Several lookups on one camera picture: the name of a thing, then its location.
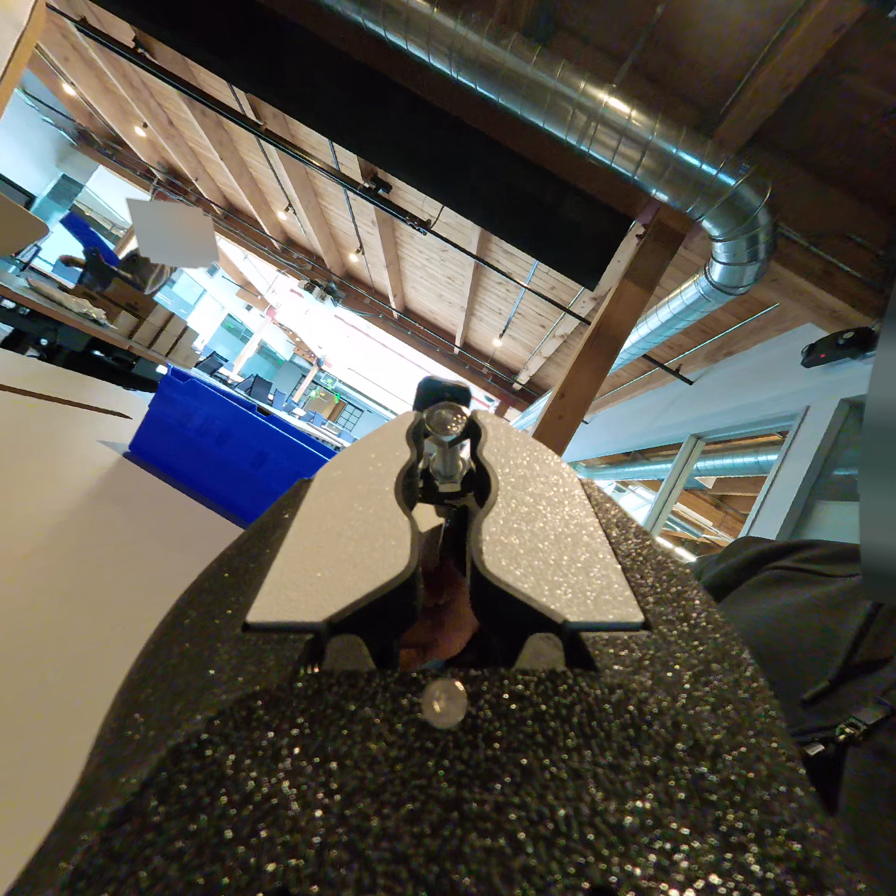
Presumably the person's right hand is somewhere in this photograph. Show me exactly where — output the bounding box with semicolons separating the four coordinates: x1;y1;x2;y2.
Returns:
402;560;480;666

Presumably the black wall sensor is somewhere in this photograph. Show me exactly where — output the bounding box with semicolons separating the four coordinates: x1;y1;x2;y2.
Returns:
800;325;881;370

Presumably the stack of cardboard boxes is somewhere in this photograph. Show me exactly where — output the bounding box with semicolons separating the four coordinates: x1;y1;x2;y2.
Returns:
70;276;214;368

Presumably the blue plastic bin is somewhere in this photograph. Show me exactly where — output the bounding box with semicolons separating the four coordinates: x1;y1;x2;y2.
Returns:
128;364;359;527

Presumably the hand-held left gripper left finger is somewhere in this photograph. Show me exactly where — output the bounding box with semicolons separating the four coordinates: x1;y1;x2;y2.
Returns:
244;409;427;631

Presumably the elbowed silver air duct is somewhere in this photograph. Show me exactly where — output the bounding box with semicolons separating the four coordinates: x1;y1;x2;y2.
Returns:
315;0;778;382

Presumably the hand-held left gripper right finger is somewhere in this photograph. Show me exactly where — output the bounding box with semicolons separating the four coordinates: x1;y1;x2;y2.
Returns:
468;409;646;627

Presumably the black ceiling panel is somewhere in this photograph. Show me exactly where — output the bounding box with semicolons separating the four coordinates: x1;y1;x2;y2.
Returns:
91;0;634;294

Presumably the person's black jacket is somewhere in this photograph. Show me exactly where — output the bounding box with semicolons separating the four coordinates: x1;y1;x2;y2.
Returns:
692;535;896;820

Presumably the thin silver air duct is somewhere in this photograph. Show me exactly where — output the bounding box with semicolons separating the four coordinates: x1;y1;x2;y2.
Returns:
568;444;788;485

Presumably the wooden support post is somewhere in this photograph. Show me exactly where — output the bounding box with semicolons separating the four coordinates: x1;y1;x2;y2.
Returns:
531;199;694;457

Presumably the silver hex bolt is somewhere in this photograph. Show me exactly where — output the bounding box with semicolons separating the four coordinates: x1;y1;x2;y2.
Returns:
422;405;469;469

